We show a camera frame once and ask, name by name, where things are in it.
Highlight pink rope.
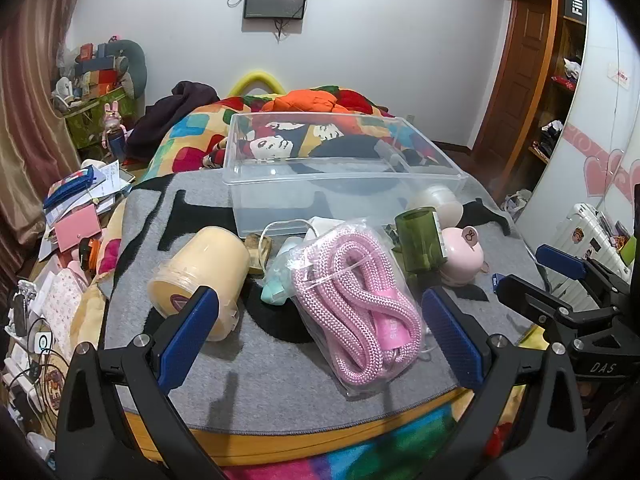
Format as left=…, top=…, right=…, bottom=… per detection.
left=290, top=216, right=433, bottom=399

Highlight small wall monitor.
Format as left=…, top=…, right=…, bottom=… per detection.
left=243, top=0, right=309, bottom=21

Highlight grey neck pillow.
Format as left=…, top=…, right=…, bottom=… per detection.
left=102, top=39, right=148, bottom=101

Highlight pink wallet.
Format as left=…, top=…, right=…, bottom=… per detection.
left=54, top=205, right=103, bottom=252

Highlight striped pink curtain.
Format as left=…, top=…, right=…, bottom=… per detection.
left=0, top=0, right=96, bottom=271

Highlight pile of papers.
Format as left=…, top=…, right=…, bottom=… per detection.
left=42, top=157, right=136, bottom=261

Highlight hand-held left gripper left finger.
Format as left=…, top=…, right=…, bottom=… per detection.
left=54, top=286, right=231, bottom=480

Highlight pink patterned notebook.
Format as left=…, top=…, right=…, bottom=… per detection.
left=42, top=267, right=89, bottom=352

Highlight white suitcase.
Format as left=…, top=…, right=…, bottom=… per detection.
left=547, top=203, right=636, bottom=311

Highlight dark purple cloth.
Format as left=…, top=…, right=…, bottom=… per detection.
left=125, top=80, right=222, bottom=162

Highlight mint lotion bottle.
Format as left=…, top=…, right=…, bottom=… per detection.
left=260, top=237, right=303, bottom=306

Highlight clear plastic storage box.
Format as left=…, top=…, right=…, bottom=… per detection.
left=222, top=111, right=471, bottom=239

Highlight wooden door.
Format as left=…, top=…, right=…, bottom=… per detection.
left=467, top=0, right=553, bottom=152

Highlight large cream plastic jar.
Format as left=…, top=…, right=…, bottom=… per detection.
left=146, top=226, right=252, bottom=343

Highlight pink bunny doll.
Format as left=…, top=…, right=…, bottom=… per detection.
left=101, top=100, right=129, bottom=162

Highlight pink round case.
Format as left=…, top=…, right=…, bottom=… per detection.
left=440, top=226, right=487, bottom=288

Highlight green glass bottle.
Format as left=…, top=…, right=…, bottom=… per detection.
left=394, top=206, right=448, bottom=274

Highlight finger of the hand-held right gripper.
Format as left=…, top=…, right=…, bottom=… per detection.
left=500, top=273, right=577, bottom=332
left=536, top=243, right=636, bottom=307

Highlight white round jar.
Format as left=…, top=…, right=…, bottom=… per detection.
left=407, top=184, right=463, bottom=228

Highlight stack of colourful boxes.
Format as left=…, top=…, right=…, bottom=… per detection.
left=74, top=42, right=131, bottom=97

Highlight white wardrobe door pink hearts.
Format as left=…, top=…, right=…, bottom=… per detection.
left=515, top=0, right=640, bottom=281

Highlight white shoes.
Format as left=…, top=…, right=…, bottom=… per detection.
left=500, top=189, right=534, bottom=219

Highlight green printed storage box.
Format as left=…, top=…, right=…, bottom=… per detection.
left=62, top=85, right=141, bottom=149

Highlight printed face blanket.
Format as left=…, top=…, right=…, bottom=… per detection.
left=200, top=120, right=451, bottom=172

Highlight yellow foam arch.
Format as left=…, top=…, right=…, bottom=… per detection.
left=229, top=71, right=286, bottom=97

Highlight black printed box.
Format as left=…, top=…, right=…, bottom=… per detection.
left=562, top=0, right=589, bottom=26

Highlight white power strip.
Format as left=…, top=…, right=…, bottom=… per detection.
left=0, top=360, right=51, bottom=413

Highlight blue zip pouch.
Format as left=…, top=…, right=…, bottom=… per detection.
left=42, top=165, right=106, bottom=211

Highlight small brown box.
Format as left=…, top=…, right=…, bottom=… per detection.
left=244, top=234, right=276, bottom=275

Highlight colourful patchwork blanket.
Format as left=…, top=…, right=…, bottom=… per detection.
left=70, top=85, right=551, bottom=480

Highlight orange quilted jacket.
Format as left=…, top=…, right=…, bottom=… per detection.
left=262, top=87, right=351, bottom=113

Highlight white drawstring pouch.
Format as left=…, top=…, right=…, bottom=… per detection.
left=260, top=216, right=351, bottom=261

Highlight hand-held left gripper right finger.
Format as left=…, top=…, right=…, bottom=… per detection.
left=421, top=287, right=589, bottom=480

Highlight wooden wardrobe shelf unit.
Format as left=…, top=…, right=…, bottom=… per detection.
left=530, top=0, right=588, bottom=163

